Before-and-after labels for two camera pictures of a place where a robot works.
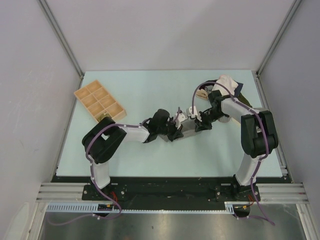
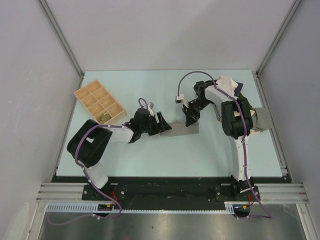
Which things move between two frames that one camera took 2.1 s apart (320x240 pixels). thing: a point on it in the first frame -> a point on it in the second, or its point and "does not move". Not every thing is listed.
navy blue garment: [237, 90] does not move
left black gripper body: [171, 130] -> [152, 127]
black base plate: [169, 189] does not move
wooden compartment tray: [99, 101] does not move
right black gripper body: [206, 120] -> [195, 108]
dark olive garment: [242, 99] does not move
